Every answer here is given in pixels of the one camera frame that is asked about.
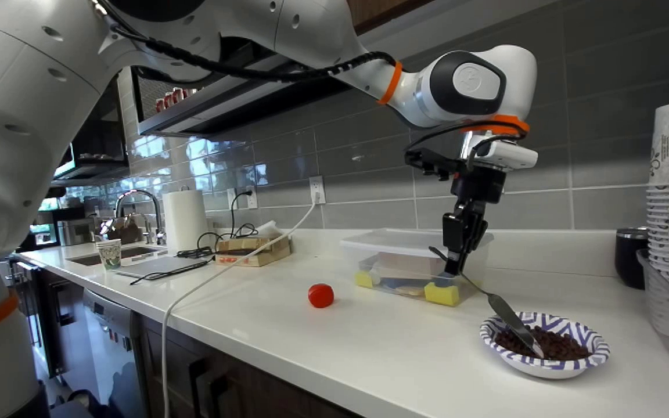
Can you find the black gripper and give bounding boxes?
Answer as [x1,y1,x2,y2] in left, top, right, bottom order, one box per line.
[439,163,508,277]

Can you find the silver metal spatula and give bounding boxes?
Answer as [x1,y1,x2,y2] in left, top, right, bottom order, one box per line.
[458,270,549,359]

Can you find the white blue patterned paper plate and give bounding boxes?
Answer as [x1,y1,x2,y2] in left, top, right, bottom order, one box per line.
[479,308,613,381]

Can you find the large yellow sponge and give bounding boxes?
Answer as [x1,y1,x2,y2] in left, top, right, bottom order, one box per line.
[423,278,465,308]

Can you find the clear plastic lidded container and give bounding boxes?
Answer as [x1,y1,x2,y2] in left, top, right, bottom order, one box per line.
[338,227,496,308]

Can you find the brown food pieces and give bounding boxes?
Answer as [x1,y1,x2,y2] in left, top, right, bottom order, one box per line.
[493,324,595,361]

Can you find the small red object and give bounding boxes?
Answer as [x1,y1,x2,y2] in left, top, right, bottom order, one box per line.
[306,281,338,312]

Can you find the black tumbler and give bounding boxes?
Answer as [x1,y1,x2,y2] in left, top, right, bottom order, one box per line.
[613,226,652,293]

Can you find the crumpled white paper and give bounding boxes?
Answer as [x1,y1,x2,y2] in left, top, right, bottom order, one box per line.
[253,218,283,241]

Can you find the flat box with yellow label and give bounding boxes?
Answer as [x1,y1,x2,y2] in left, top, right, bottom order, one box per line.
[213,243,298,270]

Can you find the brown cardboard box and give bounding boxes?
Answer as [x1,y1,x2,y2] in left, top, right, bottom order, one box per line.
[216,231,285,255]

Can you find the small chrome tap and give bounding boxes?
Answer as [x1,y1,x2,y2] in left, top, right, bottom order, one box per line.
[227,187,257,234]

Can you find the white paper towel roll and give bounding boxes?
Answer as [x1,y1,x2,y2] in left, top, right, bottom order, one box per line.
[160,187,212,254]

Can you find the dark flat tray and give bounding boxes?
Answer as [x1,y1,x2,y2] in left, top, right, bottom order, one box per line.
[116,254,213,288]

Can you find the chrome kitchen faucet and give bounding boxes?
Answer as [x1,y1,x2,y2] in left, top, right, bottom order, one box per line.
[113,185,164,243]

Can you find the red and white cups row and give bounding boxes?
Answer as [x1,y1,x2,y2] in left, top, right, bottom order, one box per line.
[154,86,197,114]

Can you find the kitchen sink basin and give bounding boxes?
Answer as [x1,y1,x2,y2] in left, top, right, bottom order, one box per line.
[70,241,163,267]

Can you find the stainless dishwasher front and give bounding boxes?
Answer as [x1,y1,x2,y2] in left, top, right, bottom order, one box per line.
[77,288,146,418]

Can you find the black coffee machine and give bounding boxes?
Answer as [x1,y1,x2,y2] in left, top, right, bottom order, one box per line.
[30,194,97,251]

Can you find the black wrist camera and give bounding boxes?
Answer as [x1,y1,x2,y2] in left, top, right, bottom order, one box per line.
[404,146,463,182]

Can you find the white wrist mount box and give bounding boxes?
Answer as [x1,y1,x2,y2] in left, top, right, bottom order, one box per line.
[469,136,542,175]

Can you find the white outlet with plugged cable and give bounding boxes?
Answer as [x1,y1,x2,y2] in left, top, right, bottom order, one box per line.
[306,175,328,207]

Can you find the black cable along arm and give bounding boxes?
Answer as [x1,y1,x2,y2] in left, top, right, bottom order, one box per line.
[99,0,400,83]

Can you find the white power cable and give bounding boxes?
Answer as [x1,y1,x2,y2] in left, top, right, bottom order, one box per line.
[158,199,324,418]

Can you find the black open wall cabinet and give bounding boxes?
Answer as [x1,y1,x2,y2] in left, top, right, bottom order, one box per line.
[58,99,130,184]

